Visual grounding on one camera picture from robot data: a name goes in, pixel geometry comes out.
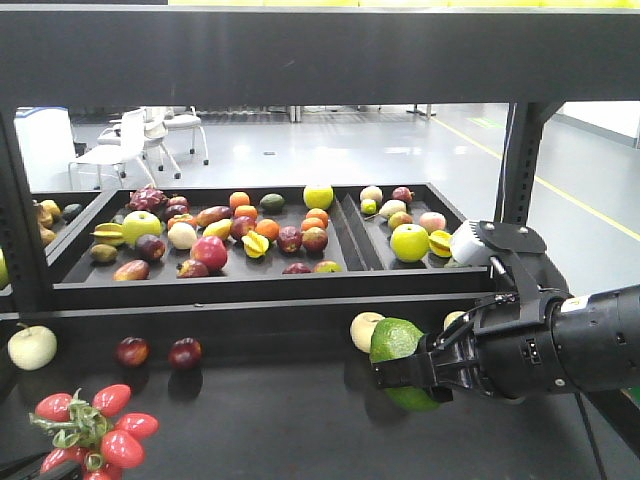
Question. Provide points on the yellow starfruit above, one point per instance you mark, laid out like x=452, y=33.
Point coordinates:
x=255, y=244
x=440, y=243

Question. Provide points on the dark red plum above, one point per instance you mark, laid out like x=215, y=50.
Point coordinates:
x=185, y=354
x=132, y=352

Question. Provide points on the purple dragon fruit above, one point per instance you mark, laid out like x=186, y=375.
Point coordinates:
x=148, y=198

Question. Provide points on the yellow green apple back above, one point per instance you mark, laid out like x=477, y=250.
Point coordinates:
x=318, y=196

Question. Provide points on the green avocado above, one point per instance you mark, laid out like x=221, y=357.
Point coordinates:
x=395, y=338

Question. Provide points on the dark red plum left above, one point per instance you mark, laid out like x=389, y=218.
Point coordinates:
x=132, y=352

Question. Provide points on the big green apple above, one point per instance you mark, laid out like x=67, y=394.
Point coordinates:
x=410, y=242
x=138, y=223

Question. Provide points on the dark red plum right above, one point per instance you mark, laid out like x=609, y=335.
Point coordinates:
x=185, y=354

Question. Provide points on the dark produce display stand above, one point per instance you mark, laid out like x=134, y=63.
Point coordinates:
x=272, y=399

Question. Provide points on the white office chair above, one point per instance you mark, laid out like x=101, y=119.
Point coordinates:
x=130, y=148

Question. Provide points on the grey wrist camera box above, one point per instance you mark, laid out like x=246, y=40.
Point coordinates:
x=467, y=247

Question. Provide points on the pale pear right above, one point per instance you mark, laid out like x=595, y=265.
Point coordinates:
x=451, y=317

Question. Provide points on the big green apple left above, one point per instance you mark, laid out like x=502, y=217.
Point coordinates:
x=138, y=223

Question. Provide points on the yellow starfruit centre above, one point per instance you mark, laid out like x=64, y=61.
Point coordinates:
x=255, y=244

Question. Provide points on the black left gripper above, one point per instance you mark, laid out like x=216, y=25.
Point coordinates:
x=35, y=467

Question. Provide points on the red cherry tomato bunch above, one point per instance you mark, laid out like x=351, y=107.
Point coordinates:
x=96, y=436

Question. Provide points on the pale pear centre back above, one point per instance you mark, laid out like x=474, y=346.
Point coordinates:
x=362, y=328

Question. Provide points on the yellow starfruit right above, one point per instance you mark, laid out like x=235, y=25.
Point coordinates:
x=440, y=243

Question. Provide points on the big red apple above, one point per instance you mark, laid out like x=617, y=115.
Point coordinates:
x=211, y=251

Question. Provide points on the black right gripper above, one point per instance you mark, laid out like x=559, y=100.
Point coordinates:
x=505, y=348

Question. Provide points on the big green apple right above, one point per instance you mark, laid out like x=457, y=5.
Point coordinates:
x=410, y=242

